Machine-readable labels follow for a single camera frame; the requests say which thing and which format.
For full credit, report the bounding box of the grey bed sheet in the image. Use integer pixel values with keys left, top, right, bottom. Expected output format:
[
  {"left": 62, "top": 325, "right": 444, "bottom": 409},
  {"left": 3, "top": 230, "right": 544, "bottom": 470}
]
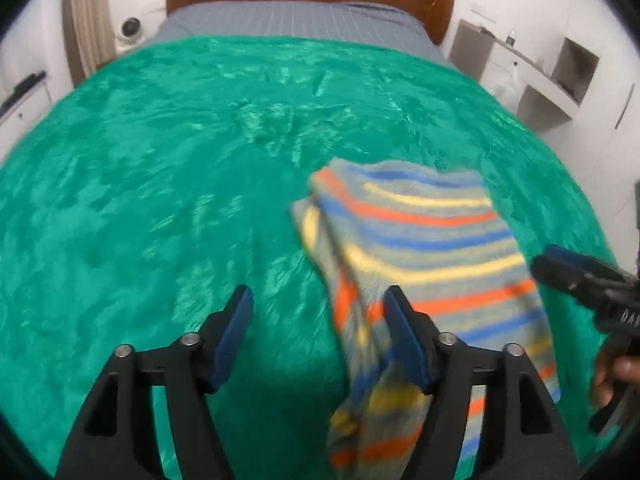
[{"left": 152, "top": 1, "right": 456, "bottom": 68}]

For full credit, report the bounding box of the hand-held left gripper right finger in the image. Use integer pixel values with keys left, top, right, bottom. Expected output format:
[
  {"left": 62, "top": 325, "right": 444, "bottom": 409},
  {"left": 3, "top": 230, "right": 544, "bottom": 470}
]
[{"left": 382, "top": 285, "right": 583, "bottom": 480}]

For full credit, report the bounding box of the green floral blanket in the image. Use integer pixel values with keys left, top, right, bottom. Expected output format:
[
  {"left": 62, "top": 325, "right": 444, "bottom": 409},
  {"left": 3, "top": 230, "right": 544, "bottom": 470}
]
[{"left": 0, "top": 35, "right": 621, "bottom": 480}]

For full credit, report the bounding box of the beige curtain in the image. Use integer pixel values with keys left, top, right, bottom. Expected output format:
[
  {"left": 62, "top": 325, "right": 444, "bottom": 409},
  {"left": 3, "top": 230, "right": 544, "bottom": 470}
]
[{"left": 67, "top": 0, "right": 118, "bottom": 86}]

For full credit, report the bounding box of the white dome security camera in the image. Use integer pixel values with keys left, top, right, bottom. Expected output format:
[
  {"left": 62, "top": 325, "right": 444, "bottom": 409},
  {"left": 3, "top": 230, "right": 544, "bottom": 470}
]
[{"left": 116, "top": 16, "right": 146, "bottom": 46}]

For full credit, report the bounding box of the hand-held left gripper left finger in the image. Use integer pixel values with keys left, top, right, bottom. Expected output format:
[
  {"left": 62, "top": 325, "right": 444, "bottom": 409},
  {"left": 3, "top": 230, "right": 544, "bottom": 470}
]
[{"left": 54, "top": 285, "right": 255, "bottom": 480}]

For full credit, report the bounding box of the dark clothes pile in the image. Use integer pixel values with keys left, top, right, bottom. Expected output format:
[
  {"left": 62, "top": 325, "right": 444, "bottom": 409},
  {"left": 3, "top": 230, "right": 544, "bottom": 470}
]
[{"left": 0, "top": 72, "right": 47, "bottom": 113}]

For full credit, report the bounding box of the person's right hand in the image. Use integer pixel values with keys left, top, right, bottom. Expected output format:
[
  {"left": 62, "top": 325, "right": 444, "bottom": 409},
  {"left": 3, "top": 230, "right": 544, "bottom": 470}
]
[{"left": 590, "top": 345, "right": 640, "bottom": 411}]

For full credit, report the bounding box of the striped knit sweater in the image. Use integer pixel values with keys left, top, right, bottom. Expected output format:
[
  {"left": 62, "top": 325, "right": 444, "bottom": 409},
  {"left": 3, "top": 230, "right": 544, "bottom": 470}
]
[{"left": 291, "top": 157, "right": 562, "bottom": 471}]

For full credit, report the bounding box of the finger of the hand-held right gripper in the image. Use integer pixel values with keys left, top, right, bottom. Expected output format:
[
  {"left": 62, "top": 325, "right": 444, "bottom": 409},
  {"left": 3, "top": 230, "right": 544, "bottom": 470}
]
[{"left": 530, "top": 245, "right": 637, "bottom": 307}]

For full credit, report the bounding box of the white dresser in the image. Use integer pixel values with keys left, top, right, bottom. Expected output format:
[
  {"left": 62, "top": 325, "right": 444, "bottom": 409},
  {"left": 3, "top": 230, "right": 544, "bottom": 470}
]
[{"left": 0, "top": 72, "right": 56, "bottom": 161}]

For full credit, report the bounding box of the white wall shelf unit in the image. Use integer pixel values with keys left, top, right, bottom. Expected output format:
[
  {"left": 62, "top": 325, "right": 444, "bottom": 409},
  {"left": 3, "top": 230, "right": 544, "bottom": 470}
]
[{"left": 447, "top": 2, "right": 640, "bottom": 131}]

